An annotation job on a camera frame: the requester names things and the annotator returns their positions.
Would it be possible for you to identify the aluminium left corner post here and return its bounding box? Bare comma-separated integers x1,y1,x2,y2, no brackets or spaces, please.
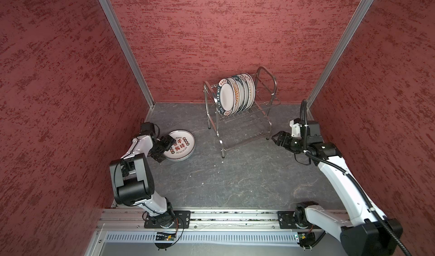
98,0,155,110

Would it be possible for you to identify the black corrugated right cable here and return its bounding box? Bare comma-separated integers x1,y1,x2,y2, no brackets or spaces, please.
300,99,412,256

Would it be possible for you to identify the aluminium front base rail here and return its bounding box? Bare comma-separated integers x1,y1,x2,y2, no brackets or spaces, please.
84,207,385,246

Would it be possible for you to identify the small circuit board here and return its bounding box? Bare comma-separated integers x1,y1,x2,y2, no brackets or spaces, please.
297,232,316,249
155,232,177,242

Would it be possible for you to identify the right small circuit board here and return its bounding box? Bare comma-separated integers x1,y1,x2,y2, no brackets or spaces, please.
297,232,316,249

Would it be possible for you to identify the left small circuit board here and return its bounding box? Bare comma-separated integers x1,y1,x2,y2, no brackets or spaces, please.
155,232,177,242

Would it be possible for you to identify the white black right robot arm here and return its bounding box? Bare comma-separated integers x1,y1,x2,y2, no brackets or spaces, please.
271,118,410,256

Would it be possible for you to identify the aluminium right corner post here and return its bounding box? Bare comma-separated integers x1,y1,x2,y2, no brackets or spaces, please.
307,0,375,108

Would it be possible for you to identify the aluminium corner post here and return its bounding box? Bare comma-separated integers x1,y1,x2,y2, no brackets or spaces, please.
98,0,155,110
307,0,375,108

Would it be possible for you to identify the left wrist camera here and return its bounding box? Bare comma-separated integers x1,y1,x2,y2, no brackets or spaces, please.
139,122,160,138

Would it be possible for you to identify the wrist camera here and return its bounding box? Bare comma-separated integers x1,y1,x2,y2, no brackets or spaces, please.
139,122,160,138
289,118,301,138

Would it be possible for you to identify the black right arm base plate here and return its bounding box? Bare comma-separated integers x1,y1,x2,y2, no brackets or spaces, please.
277,211,307,229

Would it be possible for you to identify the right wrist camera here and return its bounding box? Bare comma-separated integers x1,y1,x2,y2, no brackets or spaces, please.
289,118,301,138

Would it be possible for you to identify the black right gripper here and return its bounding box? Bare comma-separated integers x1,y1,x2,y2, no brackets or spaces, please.
271,130,308,152

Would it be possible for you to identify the white plate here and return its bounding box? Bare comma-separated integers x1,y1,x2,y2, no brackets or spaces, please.
227,77,240,115
217,78,236,116
243,73,256,109
239,73,251,111
233,75,245,113
164,130,196,162

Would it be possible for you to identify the stainless steel dish rack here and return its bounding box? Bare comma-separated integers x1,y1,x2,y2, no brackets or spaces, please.
203,66,281,158

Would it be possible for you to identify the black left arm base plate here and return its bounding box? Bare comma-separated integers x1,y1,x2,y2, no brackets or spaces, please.
144,210,191,229

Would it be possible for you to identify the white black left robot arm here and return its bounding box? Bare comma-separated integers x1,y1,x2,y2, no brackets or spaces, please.
109,134,177,228

